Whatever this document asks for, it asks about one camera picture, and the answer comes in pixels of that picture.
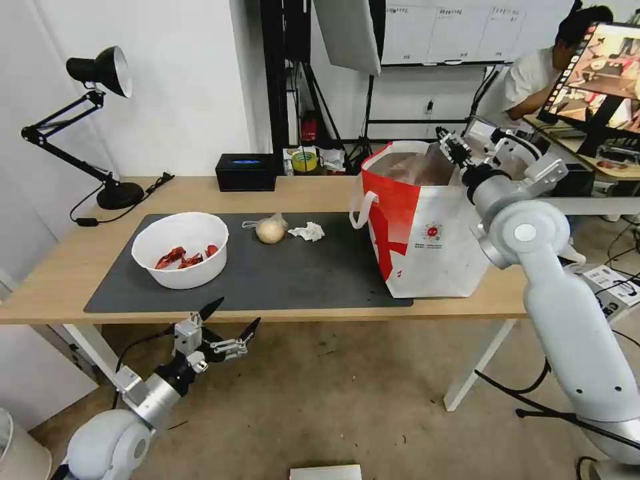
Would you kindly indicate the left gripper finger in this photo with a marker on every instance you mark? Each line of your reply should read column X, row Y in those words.
column 209, row 311
column 250, row 332

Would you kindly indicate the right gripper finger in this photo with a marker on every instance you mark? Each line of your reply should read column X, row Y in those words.
column 446, row 145
column 462, row 152

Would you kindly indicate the red and white takeout bag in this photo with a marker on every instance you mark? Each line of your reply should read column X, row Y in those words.
column 430, row 245

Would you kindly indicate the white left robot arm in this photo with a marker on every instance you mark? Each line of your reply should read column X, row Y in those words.
column 110, row 445

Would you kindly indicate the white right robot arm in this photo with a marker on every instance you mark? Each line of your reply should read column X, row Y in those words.
column 560, row 320

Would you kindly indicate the clear bag with bun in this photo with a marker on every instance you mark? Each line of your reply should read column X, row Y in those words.
column 270, row 231

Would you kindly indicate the small red crayfish shell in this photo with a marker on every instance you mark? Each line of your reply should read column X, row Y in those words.
column 192, row 260
column 212, row 250

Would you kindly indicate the black desk mat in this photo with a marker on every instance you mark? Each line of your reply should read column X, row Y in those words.
column 280, row 280

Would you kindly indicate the large red crayfish shell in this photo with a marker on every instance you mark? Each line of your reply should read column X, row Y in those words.
column 170, row 259

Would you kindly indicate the white plastic bowl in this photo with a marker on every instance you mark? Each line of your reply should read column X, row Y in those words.
column 180, row 235

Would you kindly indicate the black light stand tripod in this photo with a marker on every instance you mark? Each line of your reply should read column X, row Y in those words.
column 369, row 120

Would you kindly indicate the white table leg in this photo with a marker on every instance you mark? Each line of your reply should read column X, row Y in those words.
column 480, row 365
column 90, row 350

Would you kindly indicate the crumpled white tissue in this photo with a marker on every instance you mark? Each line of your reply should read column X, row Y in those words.
column 307, row 232

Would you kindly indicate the red canister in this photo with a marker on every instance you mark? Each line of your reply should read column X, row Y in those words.
column 309, row 131

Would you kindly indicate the wooden side desk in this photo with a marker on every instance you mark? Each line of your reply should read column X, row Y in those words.
column 617, row 195

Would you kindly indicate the black tissue box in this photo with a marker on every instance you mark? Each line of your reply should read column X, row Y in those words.
column 245, row 172

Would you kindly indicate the yellow green tape roll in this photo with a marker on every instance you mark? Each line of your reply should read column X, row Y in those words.
column 303, row 162

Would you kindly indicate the white softbox light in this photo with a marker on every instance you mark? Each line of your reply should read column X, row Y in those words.
column 350, row 35

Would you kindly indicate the black desk lamp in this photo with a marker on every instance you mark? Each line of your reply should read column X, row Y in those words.
column 117, row 195

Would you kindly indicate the black computer monitor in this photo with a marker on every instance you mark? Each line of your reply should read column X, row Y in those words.
column 600, row 75

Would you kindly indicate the white flat box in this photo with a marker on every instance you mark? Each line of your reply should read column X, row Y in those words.
column 325, row 473

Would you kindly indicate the white round bin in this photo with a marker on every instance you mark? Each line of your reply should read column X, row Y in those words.
column 20, row 450

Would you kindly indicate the printed paper sheets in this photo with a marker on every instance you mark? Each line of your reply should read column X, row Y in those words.
column 612, row 290

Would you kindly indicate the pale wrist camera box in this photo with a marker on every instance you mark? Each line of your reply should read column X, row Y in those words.
column 188, row 335
column 502, row 145

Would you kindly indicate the white wall board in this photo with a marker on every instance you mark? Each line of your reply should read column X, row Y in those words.
column 450, row 30

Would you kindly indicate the black metal frame pillar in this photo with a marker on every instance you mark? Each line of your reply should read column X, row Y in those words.
column 277, row 75

